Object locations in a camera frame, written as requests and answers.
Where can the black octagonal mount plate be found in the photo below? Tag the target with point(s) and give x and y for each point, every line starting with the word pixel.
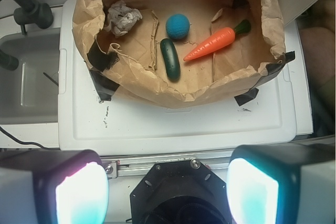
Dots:
pixel 186 199

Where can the blue dimpled ball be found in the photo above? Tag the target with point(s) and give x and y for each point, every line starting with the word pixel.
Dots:
pixel 177 26

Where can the crumpled white paper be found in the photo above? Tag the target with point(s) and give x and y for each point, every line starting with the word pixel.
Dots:
pixel 121 18

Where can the white plastic bin lid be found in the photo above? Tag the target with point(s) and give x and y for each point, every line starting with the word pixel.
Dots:
pixel 126 127

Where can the aluminium frame rail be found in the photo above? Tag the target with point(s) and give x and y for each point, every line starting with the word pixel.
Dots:
pixel 203 163

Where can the orange plastic carrot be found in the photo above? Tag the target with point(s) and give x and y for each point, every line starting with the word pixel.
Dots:
pixel 218 40

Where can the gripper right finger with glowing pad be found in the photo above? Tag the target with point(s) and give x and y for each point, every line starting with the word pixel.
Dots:
pixel 282 183

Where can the grey toy sink basin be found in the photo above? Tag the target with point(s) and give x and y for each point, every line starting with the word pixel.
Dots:
pixel 29 94

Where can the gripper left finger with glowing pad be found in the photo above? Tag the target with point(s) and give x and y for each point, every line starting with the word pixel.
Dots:
pixel 40 186

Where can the brown paper bag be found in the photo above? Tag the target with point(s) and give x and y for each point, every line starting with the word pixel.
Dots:
pixel 182 53

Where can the dark green toy cucumber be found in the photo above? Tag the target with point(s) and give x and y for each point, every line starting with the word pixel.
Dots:
pixel 171 59

